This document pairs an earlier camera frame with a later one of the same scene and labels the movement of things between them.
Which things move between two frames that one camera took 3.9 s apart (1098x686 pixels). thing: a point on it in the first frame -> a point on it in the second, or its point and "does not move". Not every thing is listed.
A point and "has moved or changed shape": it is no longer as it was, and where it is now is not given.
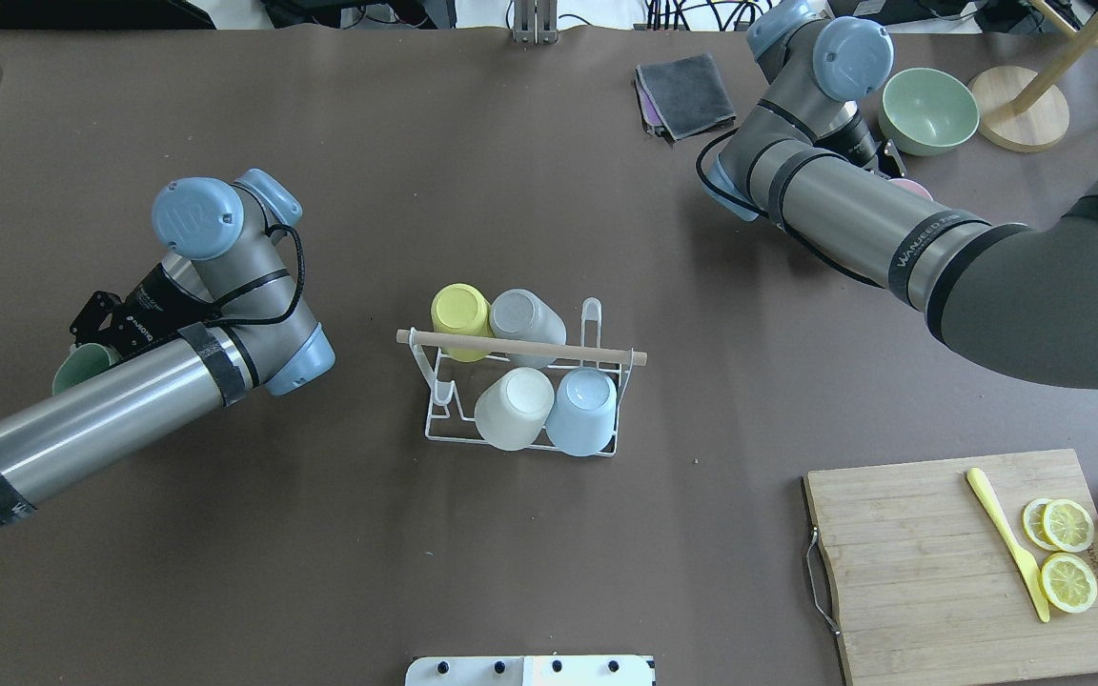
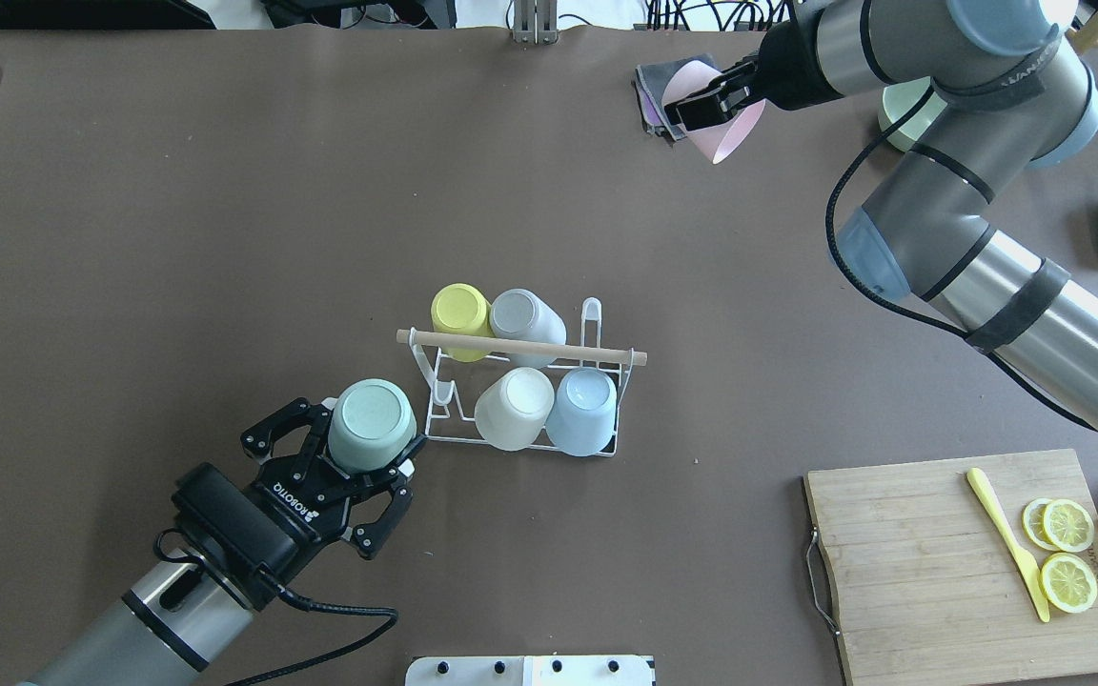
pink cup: [911, 186] has moved or changed shape
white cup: [513, 408] does not move
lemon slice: [1067, 525] does not move
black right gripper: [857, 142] -> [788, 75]
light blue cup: [582, 418] does not move
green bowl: [926, 111] does not move
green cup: [82, 361] -> [373, 426]
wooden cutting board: [913, 572] does not move
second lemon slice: [1067, 582] does not move
